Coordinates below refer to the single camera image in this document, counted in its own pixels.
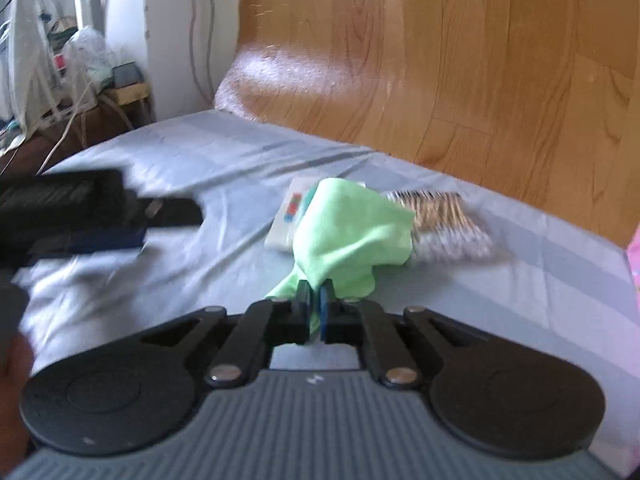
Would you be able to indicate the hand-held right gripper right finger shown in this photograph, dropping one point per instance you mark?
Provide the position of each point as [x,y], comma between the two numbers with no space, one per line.
[326,305]

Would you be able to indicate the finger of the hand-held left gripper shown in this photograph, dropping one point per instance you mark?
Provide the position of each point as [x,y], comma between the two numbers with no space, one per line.
[105,242]
[172,212]

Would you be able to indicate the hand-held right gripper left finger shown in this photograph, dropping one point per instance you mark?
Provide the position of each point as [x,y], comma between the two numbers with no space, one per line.
[302,310]

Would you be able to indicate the light green cloth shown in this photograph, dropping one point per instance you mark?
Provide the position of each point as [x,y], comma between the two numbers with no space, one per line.
[350,240]

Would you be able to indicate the pink tin box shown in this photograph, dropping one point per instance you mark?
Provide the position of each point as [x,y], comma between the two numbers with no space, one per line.
[635,265]

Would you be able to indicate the person's left hand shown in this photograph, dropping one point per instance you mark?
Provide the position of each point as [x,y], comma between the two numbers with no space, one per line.
[12,400]

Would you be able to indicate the striped grey bedsheet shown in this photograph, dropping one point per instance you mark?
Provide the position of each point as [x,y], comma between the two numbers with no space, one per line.
[225,160]

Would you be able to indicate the white printed packet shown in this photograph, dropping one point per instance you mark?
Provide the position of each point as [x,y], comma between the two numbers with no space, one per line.
[285,225]

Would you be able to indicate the small wooden stool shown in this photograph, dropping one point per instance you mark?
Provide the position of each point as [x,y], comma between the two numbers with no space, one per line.
[127,94]

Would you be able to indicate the pack of cotton swabs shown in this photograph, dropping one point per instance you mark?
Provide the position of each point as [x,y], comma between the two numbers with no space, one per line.
[445,225]

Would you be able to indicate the dark small box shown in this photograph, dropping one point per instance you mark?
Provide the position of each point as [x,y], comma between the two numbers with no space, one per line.
[127,74]

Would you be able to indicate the white plastic bag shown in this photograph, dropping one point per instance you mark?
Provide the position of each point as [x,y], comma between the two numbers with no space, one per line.
[27,60]

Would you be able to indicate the clear plastic bag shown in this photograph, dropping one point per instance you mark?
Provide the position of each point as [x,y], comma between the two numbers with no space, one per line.
[87,55]

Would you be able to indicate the wood pattern vinyl sheet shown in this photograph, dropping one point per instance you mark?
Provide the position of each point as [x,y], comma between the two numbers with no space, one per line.
[450,60]

